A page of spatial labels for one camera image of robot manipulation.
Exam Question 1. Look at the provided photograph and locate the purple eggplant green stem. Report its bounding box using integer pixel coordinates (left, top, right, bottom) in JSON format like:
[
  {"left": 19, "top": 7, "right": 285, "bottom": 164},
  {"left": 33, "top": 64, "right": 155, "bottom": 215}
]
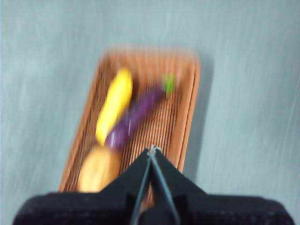
[{"left": 104, "top": 74, "right": 176, "bottom": 150}]

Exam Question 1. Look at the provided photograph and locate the brown potato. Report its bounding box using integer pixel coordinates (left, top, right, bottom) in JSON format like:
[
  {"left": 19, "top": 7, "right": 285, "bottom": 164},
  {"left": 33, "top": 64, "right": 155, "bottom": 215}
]
[{"left": 78, "top": 145, "right": 122, "bottom": 193}]

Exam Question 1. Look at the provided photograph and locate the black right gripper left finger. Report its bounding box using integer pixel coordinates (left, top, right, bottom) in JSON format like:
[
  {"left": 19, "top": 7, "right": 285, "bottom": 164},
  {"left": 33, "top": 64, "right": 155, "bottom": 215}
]
[{"left": 13, "top": 147, "right": 152, "bottom": 225}]

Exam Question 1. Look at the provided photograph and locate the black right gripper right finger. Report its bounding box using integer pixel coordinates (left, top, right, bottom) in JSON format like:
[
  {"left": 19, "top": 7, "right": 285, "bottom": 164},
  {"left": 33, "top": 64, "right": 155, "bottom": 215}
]
[{"left": 151, "top": 148, "right": 295, "bottom": 225}]

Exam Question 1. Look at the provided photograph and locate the yellow corn cob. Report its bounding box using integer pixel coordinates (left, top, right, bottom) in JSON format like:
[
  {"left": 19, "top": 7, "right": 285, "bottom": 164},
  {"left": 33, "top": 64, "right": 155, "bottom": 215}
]
[{"left": 95, "top": 67, "right": 134, "bottom": 145}]

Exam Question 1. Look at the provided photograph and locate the brown wicker basket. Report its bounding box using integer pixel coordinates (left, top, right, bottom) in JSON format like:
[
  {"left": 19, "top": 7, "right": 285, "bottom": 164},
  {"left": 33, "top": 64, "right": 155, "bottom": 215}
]
[{"left": 57, "top": 45, "right": 202, "bottom": 204}]

